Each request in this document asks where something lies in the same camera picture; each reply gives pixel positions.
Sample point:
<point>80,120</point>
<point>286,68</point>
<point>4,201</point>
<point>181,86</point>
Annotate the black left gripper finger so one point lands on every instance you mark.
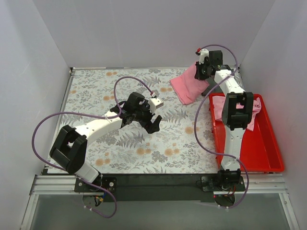
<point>152,128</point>
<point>157,121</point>

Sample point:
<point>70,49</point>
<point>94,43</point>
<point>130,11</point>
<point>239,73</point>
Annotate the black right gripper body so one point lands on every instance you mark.
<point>199,72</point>

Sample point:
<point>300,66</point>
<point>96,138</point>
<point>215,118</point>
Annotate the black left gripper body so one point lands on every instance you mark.
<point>148,120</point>

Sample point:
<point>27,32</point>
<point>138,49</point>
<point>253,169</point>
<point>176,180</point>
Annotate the pink t shirt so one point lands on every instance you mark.
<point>187,87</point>
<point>218,104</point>

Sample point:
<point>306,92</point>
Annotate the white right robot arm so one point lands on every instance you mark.
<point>236,115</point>

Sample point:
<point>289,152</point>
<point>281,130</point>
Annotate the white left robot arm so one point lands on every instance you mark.
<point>69,148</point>

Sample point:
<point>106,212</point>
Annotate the floral patterned table mat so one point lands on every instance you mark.
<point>184,144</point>

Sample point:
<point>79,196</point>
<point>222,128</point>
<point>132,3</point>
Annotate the red plastic bin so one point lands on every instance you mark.
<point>260,151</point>

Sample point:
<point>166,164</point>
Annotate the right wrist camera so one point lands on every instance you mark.
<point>203,54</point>

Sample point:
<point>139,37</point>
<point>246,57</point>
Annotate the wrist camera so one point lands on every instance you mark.
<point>155,103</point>
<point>203,54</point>

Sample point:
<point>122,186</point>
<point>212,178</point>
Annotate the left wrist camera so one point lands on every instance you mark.
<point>155,103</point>

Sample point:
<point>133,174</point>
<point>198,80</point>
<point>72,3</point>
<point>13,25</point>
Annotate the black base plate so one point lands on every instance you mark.
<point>151,187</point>

